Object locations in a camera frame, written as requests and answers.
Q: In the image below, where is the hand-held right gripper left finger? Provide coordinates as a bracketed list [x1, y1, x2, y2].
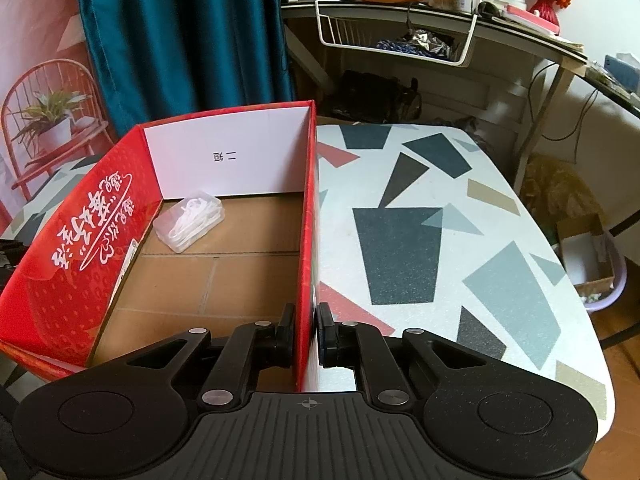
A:
[125, 302, 297, 409]

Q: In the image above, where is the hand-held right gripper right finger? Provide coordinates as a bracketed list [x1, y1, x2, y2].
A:
[317, 302, 494, 407]

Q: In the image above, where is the red cardboard box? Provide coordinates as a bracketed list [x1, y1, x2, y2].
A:
[0, 100, 321, 394]

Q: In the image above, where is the clear bag of white items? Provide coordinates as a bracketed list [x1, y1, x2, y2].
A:
[154, 197, 224, 254]

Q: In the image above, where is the black bag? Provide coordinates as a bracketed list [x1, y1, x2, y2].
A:
[320, 70, 421, 123]

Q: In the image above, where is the purple plastic basin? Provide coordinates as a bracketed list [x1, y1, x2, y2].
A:
[552, 230, 628, 311]

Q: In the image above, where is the teal curtain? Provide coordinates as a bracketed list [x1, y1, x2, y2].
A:
[74, 0, 296, 128]

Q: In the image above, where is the silver foil packet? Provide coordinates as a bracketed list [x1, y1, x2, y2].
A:
[405, 30, 451, 58]

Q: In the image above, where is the light wooden desk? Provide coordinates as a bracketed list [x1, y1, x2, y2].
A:
[280, 0, 588, 191]

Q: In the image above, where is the pink notebook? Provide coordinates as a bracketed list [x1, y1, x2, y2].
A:
[502, 4, 561, 36]

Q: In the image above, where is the red vase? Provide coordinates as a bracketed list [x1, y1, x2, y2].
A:
[529, 0, 560, 31]

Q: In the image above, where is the blue tissue box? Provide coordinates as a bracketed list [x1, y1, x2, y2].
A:
[605, 52, 640, 81]

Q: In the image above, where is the blue rope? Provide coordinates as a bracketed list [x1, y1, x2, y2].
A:
[375, 37, 416, 56]

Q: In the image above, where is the white wire basket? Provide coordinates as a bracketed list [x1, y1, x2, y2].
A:
[315, 0, 480, 68]

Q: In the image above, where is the black cable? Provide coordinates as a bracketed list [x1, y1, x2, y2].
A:
[530, 62, 601, 151]

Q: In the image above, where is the wall poster with chair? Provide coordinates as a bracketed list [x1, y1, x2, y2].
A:
[0, 0, 108, 233]

